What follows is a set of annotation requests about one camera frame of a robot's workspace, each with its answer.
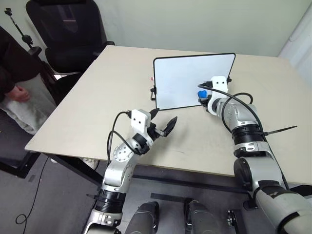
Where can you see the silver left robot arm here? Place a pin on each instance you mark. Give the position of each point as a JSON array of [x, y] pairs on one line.
[[119, 154]]

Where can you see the person's dark jacket sleeve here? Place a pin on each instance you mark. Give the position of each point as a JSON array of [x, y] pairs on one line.
[[14, 63]]

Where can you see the black office chair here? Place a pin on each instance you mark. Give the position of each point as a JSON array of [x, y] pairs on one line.
[[68, 36]]

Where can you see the white shoe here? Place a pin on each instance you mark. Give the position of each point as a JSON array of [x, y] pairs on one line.
[[91, 162]]

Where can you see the white curtain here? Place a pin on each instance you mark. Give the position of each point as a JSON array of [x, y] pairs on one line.
[[298, 41]]

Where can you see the black whiteboard stand clamp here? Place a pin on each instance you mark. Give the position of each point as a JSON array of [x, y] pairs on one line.
[[229, 79], [152, 93]]

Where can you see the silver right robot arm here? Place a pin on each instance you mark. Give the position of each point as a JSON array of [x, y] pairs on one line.
[[243, 118]]

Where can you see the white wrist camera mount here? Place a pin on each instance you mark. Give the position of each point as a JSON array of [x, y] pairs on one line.
[[140, 119], [220, 83]]

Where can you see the person's bare hand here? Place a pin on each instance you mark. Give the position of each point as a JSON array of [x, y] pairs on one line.
[[20, 93]]

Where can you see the black zip tie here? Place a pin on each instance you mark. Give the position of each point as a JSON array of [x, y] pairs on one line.
[[280, 130]]

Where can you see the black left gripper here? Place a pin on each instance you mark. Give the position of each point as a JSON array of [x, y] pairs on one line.
[[153, 132]]

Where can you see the black stand base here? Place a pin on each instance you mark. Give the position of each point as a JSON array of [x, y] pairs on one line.
[[17, 165]]

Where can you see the black table frame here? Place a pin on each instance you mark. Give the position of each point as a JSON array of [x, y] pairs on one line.
[[170, 176]]

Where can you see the person's light grey trousers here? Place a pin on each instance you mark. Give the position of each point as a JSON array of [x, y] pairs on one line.
[[29, 107]]

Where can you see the black-framed whiteboard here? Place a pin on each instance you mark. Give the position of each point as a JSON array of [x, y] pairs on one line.
[[185, 80]]

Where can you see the dark rounded robot leg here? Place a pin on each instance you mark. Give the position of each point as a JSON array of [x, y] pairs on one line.
[[143, 218], [201, 217]]

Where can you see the black camera tripod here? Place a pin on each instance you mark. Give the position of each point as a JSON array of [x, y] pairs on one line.
[[23, 36]]

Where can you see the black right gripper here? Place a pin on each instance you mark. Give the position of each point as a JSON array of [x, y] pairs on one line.
[[206, 103]]

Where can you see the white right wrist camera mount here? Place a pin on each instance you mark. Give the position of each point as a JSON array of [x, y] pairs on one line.
[[220, 83]]

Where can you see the blue whiteboard eraser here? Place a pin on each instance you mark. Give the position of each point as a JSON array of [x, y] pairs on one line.
[[201, 93]]

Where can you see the small black floor bracket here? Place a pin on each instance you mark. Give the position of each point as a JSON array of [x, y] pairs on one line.
[[232, 220]]

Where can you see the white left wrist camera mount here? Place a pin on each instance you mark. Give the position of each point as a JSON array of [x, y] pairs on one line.
[[140, 119]]

